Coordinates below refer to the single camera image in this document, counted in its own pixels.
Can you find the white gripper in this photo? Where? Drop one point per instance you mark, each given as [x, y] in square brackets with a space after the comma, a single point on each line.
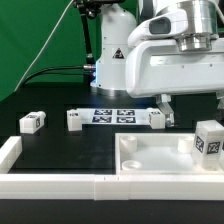
[159, 68]

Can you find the white square tabletop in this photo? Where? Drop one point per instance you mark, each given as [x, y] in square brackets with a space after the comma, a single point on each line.
[158, 153]

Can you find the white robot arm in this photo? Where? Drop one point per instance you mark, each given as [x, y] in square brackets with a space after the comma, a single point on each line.
[200, 30]

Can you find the white fiducial marker sheet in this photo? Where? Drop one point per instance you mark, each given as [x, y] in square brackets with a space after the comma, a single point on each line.
[110, 116]

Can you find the white U-shaped fence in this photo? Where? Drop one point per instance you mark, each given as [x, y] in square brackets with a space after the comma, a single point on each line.
[102, 187]

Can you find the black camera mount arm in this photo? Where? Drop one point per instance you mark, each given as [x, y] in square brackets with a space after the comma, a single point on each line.
[88, 9]

